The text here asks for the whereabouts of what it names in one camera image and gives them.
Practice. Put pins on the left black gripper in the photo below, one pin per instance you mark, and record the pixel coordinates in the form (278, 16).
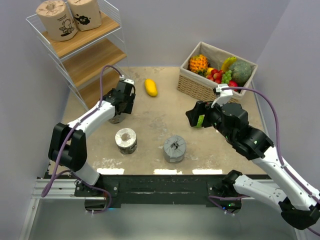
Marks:
(130, 102)

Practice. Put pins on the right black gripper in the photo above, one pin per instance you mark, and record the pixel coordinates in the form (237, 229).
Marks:
(201, 107)

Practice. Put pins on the green bumpy citrus fruit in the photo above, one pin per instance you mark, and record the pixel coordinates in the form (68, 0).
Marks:
(200, 121)

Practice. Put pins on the grey paper towel roll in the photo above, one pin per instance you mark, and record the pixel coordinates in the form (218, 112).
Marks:
(117, 119)

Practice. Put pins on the brown roll with black print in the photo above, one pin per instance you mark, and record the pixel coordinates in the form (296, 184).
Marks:
(86, 13)

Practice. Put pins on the brown paper towel roll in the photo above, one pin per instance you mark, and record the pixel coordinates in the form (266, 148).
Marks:
(57, 20)

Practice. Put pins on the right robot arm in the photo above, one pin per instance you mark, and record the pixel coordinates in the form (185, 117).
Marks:
(296, 200)

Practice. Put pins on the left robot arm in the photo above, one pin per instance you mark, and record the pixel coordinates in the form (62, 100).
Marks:
(68, 145)

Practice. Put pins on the yellow mango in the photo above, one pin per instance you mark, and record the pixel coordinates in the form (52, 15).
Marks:
(151, 87)

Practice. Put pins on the woven fruit basket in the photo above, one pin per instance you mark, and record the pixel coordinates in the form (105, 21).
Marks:
(197, 85)

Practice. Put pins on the dark grey wrapped towel roll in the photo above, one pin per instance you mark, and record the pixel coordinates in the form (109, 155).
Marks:
(174, 149)

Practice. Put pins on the white and grey towel roll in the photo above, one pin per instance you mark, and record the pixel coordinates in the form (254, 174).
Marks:
(126, 141)

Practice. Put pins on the red apples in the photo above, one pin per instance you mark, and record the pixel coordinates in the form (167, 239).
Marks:
(216, 76)

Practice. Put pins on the green grapes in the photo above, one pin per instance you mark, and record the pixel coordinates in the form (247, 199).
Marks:
(226, 77)

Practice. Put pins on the pineapple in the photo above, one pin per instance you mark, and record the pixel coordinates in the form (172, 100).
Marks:
(198, 63)

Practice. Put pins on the yellow banana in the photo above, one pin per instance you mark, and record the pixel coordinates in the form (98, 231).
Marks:
(229, 61)

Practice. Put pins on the green melon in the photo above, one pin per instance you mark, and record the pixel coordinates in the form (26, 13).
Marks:
(240, 72)

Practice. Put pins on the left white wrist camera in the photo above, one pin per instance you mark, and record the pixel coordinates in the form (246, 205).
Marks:
(126, 80)

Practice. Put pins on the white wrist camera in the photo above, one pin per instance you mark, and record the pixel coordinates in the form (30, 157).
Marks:
(126, 80)
(223, 94)

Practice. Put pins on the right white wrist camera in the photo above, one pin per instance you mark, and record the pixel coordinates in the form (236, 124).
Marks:
(223, 94)

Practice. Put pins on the white wire wooden shelf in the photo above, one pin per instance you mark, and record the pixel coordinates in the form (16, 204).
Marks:
(81, 58)

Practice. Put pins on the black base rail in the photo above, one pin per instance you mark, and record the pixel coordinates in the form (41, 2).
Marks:
(118, 190)

